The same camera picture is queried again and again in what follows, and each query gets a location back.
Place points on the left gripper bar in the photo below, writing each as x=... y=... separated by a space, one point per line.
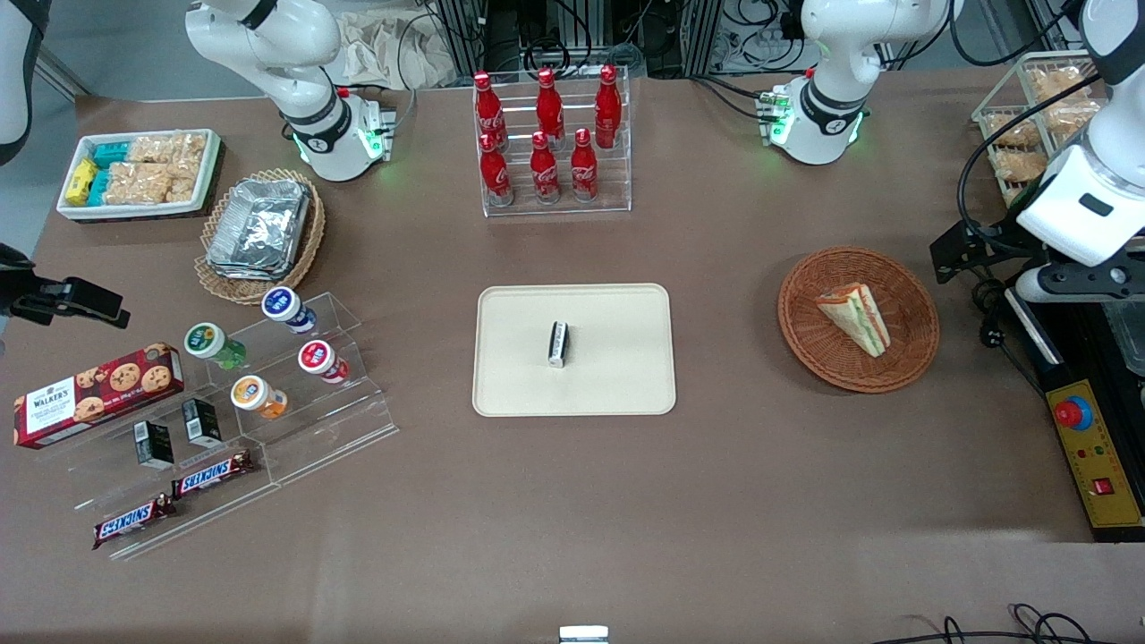
x=1000 y=240

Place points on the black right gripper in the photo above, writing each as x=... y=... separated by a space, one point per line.
x=16 y=292

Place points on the triangular sandwich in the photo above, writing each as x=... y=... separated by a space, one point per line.
x=857 y=317

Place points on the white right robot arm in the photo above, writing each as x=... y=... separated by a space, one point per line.
x=313 y=54

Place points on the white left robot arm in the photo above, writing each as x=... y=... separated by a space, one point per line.
x=832 y=98

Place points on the white rectangular snack tray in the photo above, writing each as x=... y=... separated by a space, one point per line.
x=134 y=212

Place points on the brown wicker basket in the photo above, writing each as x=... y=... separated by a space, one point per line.
x=832 y=358

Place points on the aluminium foil tray stack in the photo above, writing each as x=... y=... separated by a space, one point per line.
x=259 y=228

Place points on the light woven wicker basket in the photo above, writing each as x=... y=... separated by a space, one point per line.
x=309 y=241

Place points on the beige serving tray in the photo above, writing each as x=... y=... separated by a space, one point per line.
x=617 y=358

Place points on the red Walkers cookie box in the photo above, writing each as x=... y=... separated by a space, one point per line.
x=98 y=394

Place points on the bagged bread snack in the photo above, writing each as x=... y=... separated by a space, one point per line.
x=1020 y=165
x=1060 y=83
x=1069 y=116
x=1011 y=131

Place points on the teal snack pack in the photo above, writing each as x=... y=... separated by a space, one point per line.
x=112 y=154
x=99 y=186

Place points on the green cap small bottle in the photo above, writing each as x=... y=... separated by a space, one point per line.
x=207 y=342

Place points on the yellow snack pack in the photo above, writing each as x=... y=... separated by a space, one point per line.
x=80 y=182

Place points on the clear rice cracker bag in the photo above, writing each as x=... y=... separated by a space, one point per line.
x=165 y=148
x=185 y=182
x=139 y=183

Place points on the small black carton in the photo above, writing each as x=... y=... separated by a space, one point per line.
x=154 y=444
x=202 y=423

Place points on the clear acrylic step display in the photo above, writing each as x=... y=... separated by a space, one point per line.
x=340 y=429
x=98 y=474

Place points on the orange cap small bottle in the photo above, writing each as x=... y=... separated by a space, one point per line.
x=252 y=394

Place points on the blue cap small bottle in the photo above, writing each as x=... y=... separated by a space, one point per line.
x=282 y=306

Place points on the clear plastic container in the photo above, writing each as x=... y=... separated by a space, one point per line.
x=1129 y=340

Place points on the Snickers chocolate bar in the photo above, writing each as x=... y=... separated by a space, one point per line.
x=134 y=521
x=213 y=474

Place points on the red cap small bottle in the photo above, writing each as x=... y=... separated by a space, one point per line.
x=318 y=358

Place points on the yellow black control box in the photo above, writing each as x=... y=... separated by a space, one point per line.
x=1096 y=465

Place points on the clear acrylic bottle rack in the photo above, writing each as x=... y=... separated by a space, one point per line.
x=617 y=192

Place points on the red cola bottle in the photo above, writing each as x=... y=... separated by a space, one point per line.
x=488 y=112
x=549 y=107
x=607 y=112
x=544 y=172
x=496 y=174
x=583 y=170

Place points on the beige crumpled cloth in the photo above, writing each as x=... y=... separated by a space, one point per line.
x=385 y=49

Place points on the small black white box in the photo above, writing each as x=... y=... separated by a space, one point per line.
x=558 y=344

